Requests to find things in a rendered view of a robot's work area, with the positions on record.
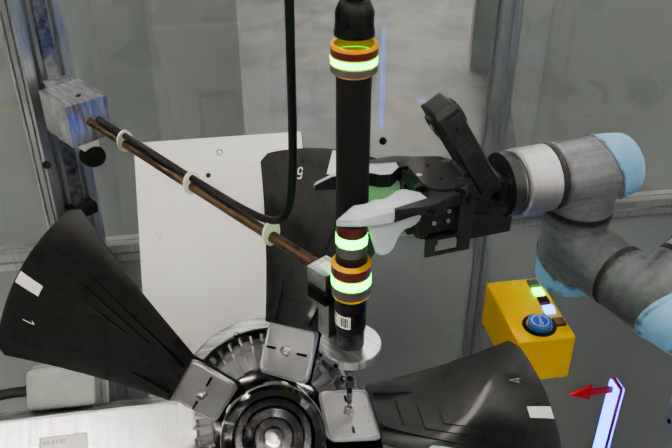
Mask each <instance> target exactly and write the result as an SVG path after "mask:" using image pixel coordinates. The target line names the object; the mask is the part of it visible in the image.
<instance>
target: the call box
mask: <svg viewBox="0 0 672 448"><path fill-rule="evenodd" d="M527 280H529V279H524V280H514V281H503V282H493V283H487V284H486V291H485V299H484V307H483V315H482V323H483V325H484V327H485V329H486V331H487V333H488V335H489V337H490V339H491V341H492V343H493V345H494V346H495V345H498V344H500V343H503V342H506V341H510V342H513V343H515V344H517V345H519V347H520V348H521V349H522V350H523V352H524V353H525V355H526V356H527V358H528V359H529V361H530V363H531V364H532V366H533V368H534V369H535V371H536V373H537V375H538V377H539V379H548V378H556V377H565V376H567V375H568V370H569V366H570V361H571V357H572V352H573V347H574V343H575V335H574V333H573V331H572V330H571V328H570V327H569V325H568V323H567V322H566V320H565V319H564V317H563V316H562V314H561V312H560V311H559V309H558V308H557V306H556V305H555V303H554V301H553V300H552V298H551V297H550V295H549V293H548V292H547V290H546V289H545V288H544V287H543V286H542V285H541V284H540V283H539V281H538V280H537V281H538V283H539V284H540V286H539V287H542V289H543V291H544V292H545V295H544V296H547V297H548V299H549V300H550V304H547V305H551V304H552V305H553V307H554V308H555V310H556V313H553V314H546V313H545V312H544V310H543V308H542V306H543V305H540V304H539V302H538V300H537V297H538V296H535V295H534V294H533V292H532V288H530V287H529V285H528V284H527ZM537 313H538V314H546V316H548V317H549V318H550V319H551V320H552V318H555V317H563V319H564V320H565V322H566V326H561V327H556V325H555V324H554V322H553V320H552V323H553V324H552V325H553V326H552V329H551V331H549V332H547V333H537V332H534V331H532V330H531V329H529V328H528V326H527V319H528V317H529V316H528V315H532V314H537Z"/></svg>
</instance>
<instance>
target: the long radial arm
mask: <svg viewBox="0 0 672 448"><path fill-rule="evenodd" d="M194 416H198V413H196V412H194V411H193V410H191V409H189V408H188V407H186V406H184V405H183V404H181V403H179V402H178V401H176V400H175V399H174V398H173V397H171V399H170V401H168V400H165V399H163V398H160V397H157V396H151V397H142V398H133V399H124V400H115V401H112V402H110V403H109V404H103V405H100V406H97V407H93V405H92V406H85V407H76V408H67V409H58V410H49V411H40V412H32V411H29V410H26V411H17V412H8V413H0V448H199V447H201V443H200V441H195V440H194V439H195V438H197V437H199V435H198V430H193V428H194V427H197V426H198V424H197V419H193V417H194Z"/></svg>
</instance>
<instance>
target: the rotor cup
mask: <svg viewBox="0 0 672 448"><path fill-rule="evenodd" d="M236 380H237V381H239V382H241V384H240V386H239V387H238V389H237V390H236V392H235V394H234V395H233V397H232V398H231V400H230V401H229V403H228V404H227V406H226V407H225V409H224V410H223V412H222V414H221V415H220V417H219V418H218V419H217V421H213V438H214V443H215V446H216V448H271V447H269V446H267V445H266V443H265V440H264V437H265V434H266V432H267V431H268V430H270V429H273V428H274V429H278V430H280V431H281V433H282V435H283V441H282V443H281V445H280V446H278V447H276V448H325V447H326V427H325V422H324V419H323V416H322V414H321V412H320V409H319V403H318V397H319V392H318V391H317V390H316V388H315V387H314V386H313V385H312V384H311V385H310V386H308V385H304V384H300V383H296V382H293V381H289V380H286V379H282V378H279V377H276V376H272V375H269V374H265V373H263V372H260V367H258V368H254V369H252V370H249V371H247V372H245V373H243V374H241V375H240V376H238V377H237V378H236ZM281 381H285V382H287V383H288V385H287V384H282V382H281ZM229 404H230V408H229V410H228V411H227V413H226V410H227V408H228V406H229Z"/></svg>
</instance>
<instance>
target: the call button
mask: <svg viewBox="0 0 672 448"><path fill-rule="evenodd" d="M528 316H529V317H528V319H527V326H528V328H529V329H531V330H532V331H534V332H537V333H547V332H549V331H551V329H552V326H553V325H552V324H553V323H552V320H551V319H550V318H549V317H548V316H546V314H538V313H537V314H532V315H528Z"/></svg>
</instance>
